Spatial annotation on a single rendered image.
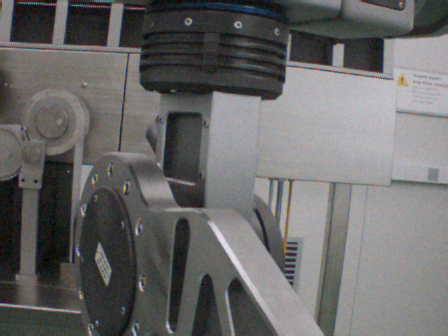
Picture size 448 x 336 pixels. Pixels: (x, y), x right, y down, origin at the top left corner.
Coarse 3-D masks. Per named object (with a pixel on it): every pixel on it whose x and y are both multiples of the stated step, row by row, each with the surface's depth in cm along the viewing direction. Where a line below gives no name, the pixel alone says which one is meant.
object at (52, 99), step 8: (48, 96) 164; (56, 96) 164; (40, 104) 164; (64, 104) 165; (32, 112) 164; (72, 112) 165; (32, 120) 164; (72, 120) 165; (32, 128) 164; (72, 128) 165; (32, 136) 164; (40, 136) 164; (64, 136) 165; (48, 144) 165; (56, 144) 165
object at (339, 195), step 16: (336, 192) 224; (336, 208) 224; (336, 224) 224; (336, 240) 225; (336, 256) 225; (320, 272) 229; (336, 272) 225; (320, 288) 227; (336, 288) 226; (320, 304) 226; (336, 304) 226; (320, 320) 226
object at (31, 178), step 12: (24, 144) 161; (36, 144) 162; (24, 168) 162; (36, 168) 162; (24, 180) 158; (36, 180) 159; (24, 192) 161; (36, 192) 161; (24, 204) 161; (36, 204) 161; (24, 216) 161; (36, 216) 162; (24, 228) 161; (36, 228) 162; (24, 240) 162; (36, 240) 163; (24, 252) 162; (36, 252) 164; (24, 264) 162; (36, 264) 164; (24, 276) 160; (36, 276) 160
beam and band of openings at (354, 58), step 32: (0, 0) 200; (32, 0) 197; (64, 0) 196; (96, 0) 197; (0, 32) 195; (32, 32) 202; (64, 32) 197; (96, 32) 205; (128, 32) 206; (288, 64) 204; (320, 64) 213; (352, 64) 214; (384, 64) 208
